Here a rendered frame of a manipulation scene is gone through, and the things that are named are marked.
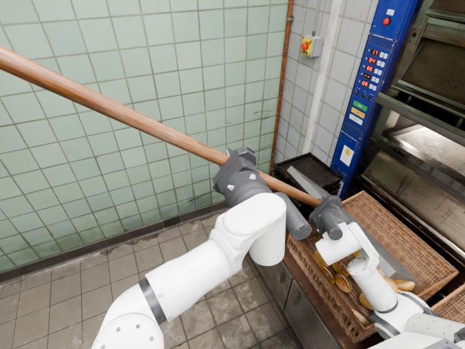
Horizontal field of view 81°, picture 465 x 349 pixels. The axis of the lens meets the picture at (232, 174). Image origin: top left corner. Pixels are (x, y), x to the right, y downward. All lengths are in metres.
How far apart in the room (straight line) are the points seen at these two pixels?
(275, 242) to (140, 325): 0.23
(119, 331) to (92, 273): 2.08
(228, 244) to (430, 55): 1.18
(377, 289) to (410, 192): 0.78
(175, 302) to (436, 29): 1.28
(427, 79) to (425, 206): 0.55
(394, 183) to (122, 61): 1.57
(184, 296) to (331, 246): 0.46
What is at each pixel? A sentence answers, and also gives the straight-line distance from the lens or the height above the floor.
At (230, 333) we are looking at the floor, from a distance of 2.02.
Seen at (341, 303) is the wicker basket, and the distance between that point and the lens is 1.40.
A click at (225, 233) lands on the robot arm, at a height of 1.57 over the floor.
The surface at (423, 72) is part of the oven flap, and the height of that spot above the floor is 1.51.
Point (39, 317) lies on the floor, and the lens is 2.43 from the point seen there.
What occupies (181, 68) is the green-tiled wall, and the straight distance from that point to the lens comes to 1.79.
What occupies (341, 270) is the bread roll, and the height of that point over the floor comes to 0.63.
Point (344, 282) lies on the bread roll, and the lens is 1.53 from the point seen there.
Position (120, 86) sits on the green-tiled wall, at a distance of 1.76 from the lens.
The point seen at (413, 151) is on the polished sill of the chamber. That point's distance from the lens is 1.50.
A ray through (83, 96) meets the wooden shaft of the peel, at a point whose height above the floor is 1.72.
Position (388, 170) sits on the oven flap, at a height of 1.03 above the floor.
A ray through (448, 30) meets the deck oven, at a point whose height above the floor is 1.67.
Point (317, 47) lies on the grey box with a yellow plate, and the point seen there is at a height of 1.46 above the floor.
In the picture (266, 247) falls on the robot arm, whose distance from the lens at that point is 0.47.
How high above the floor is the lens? 1.90
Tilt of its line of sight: 40 degrees down
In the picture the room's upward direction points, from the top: straight up
